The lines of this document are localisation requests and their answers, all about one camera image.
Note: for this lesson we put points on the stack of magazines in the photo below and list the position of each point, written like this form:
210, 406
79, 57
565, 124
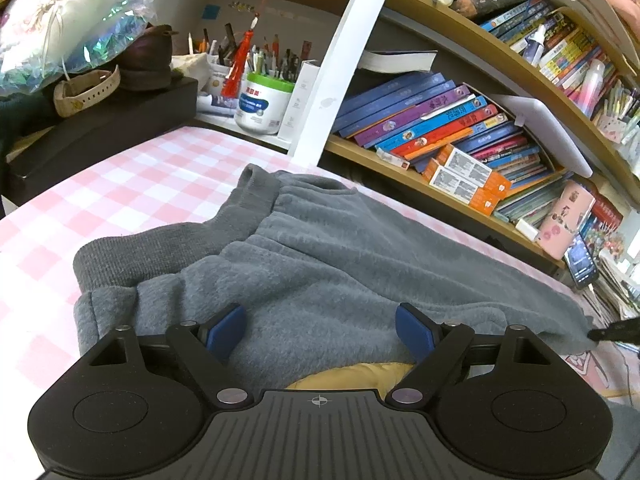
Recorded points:
615, 285

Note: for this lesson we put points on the beige wristwatch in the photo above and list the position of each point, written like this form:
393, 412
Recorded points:
90, 87

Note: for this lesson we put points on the thick white-paged book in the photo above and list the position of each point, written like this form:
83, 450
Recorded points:
400, 61

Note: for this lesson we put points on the brown hat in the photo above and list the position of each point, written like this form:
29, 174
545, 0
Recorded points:
145, 55

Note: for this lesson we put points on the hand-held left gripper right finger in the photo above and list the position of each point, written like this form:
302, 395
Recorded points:
412, 331

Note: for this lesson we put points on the white can green lid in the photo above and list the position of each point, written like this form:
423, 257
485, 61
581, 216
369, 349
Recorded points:
262, 107

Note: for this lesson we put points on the orange white box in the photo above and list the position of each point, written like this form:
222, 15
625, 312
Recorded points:
465, 165
462, 190

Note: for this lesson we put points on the white spray bottle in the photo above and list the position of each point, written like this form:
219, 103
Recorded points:
535, 47

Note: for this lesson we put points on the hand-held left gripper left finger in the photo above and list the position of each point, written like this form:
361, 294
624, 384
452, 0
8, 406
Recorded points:
227, 331

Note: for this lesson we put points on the cream cloth pouch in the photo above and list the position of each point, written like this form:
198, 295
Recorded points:
190, 72

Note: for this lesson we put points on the dark cloth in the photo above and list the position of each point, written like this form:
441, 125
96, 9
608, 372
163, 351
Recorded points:
25, 120

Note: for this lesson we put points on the pink checked table mat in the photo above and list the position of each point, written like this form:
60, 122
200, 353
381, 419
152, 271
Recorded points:
125, 195

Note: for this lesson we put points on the red tassel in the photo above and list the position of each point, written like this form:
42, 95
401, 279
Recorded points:
237, 70

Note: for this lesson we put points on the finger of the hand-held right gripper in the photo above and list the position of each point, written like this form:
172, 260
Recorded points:
615, 333

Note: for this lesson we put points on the black smartphone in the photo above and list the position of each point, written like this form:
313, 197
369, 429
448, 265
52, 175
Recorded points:
582, 265

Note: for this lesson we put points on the bunch of markers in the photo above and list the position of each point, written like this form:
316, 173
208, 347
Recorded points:
620, 110

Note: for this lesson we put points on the pink gradient bottle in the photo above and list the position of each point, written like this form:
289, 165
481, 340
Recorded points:
590, 85

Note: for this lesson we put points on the grey sweatpants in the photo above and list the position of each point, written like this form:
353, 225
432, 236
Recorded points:
325, 270

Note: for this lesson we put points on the row of leaning books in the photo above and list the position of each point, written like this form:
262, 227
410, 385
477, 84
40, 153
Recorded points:
425, 110

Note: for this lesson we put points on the yellow cloth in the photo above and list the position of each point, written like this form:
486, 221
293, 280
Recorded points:
350, 375

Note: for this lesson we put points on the black box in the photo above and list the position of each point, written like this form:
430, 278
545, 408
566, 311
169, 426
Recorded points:
100, 125

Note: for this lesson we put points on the white plush pillow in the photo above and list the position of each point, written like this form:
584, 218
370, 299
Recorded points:
60, 15

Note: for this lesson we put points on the row of colourful shelf books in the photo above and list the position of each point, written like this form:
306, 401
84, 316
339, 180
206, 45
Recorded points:
565, 45

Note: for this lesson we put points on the wooden bookshelf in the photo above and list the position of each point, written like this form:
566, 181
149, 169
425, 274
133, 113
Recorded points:
450, 21

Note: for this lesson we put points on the tall white box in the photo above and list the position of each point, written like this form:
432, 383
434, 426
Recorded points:
300, 100

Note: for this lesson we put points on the white shelf post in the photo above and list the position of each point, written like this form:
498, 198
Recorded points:
330, 85

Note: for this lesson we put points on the white board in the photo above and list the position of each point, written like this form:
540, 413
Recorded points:
545, 130

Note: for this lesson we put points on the bunch of pens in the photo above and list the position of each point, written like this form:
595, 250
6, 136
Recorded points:
260, 60

